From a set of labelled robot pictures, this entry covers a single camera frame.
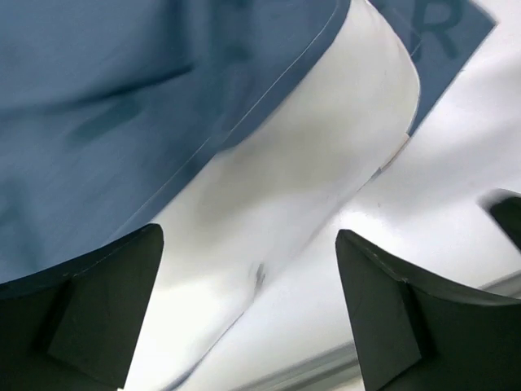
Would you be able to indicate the blue letter print pillowcase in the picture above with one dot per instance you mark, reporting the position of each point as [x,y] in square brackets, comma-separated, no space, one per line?
[109,108]

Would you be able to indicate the white pillow yellow edge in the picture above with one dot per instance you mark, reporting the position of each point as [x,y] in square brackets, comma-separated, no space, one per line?
[252,208]

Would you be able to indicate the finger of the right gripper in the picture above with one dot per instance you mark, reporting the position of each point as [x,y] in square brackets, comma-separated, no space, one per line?
[503,207]

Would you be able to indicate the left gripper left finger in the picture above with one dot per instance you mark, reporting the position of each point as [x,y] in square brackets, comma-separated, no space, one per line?
[75,326]

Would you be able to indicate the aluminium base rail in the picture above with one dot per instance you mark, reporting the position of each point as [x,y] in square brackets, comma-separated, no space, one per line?
[333,368]

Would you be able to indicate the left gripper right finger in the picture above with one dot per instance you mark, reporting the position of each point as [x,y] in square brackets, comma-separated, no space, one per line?
[453,337]

